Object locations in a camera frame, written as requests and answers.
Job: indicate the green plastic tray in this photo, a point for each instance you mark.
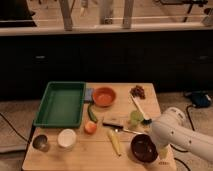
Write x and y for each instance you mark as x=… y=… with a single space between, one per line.
x=61 y=105

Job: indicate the green cucumber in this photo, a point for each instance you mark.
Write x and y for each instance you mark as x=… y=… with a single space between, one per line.
x=91 y=115

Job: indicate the orange bowl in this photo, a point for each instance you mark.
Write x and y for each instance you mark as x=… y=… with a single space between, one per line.
x=104 y=96

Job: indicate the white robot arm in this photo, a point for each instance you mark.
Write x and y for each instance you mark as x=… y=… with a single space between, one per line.
x=167 y=128

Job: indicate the dark maroon bowl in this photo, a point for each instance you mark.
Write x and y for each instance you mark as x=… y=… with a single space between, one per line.
x=143 y=149

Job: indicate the blue sponge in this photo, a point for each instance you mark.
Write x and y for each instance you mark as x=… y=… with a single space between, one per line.
x=88 y=95

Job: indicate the blue black device on floor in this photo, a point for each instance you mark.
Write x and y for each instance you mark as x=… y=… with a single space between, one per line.
x=200 y=100

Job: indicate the small metal cup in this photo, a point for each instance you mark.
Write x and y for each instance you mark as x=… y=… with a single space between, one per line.
x=40 y=143

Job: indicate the orange fruit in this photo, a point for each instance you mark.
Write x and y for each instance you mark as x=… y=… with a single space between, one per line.
x=90 y=127

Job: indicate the brown dried fruit pile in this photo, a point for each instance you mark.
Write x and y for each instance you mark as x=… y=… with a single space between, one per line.
x=138 y=91

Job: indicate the black handled knife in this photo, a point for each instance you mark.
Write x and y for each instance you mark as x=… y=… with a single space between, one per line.
x=121 y=128

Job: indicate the green cup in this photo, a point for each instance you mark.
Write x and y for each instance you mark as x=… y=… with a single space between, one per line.
x=136 y=117

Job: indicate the white handled brush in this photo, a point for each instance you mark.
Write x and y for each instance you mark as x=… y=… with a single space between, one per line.
x=146 y=118

